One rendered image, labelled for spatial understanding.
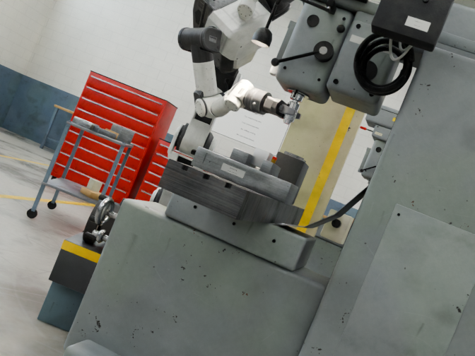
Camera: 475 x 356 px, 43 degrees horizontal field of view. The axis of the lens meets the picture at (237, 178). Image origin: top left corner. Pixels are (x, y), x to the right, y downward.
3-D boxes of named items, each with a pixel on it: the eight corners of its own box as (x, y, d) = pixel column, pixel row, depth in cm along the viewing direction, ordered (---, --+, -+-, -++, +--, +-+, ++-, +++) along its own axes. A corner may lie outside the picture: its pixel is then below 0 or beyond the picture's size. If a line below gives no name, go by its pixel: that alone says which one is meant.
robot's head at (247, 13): (234, 17, 252) (239, 1, 244) (242, 1, 257) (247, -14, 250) (249, 23, 252) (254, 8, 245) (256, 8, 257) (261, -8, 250)
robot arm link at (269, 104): (281, 93, 220) (254, 84, 225) (271, 118, 220) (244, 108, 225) (294, 103, 231) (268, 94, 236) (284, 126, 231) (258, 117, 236)
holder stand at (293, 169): (261, 192, 254) (279, 147, 254) (268, 194, 276) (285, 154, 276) (288, 203, 252) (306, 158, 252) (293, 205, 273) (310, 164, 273)
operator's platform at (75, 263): (75, 289, 342) (102, 224, 342) (187, 335, 343) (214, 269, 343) (29, 324, 264) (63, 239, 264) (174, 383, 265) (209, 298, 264)
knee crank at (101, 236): (81, 236, 250) (86, 222, 250) (88, 236, 256) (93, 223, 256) (126, 257, 245) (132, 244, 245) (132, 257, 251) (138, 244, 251)
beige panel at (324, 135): (196, 319, 384) (333, -18, 383) (212, 311, 423) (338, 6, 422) (271, 355, 371) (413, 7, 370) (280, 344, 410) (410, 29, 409)
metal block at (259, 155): (249, 163, 206) (256, 147, 206) (253, 165, 212) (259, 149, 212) (263, 168, 205) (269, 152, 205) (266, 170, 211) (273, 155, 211)
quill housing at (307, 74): (271, 78, 216) (305, -6, 216) (280, 90, 236) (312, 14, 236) (321, 95, 211) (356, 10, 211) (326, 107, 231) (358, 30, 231)
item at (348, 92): (324, 86, 209) (353, 16, 209) (329, 101, 233) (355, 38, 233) (377, 104, 205) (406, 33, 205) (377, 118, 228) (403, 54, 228)
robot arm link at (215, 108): (221, 113, 241) (203, 124, 259) (243, 107, 246) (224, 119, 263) (213, 87, 242) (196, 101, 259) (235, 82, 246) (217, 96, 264)
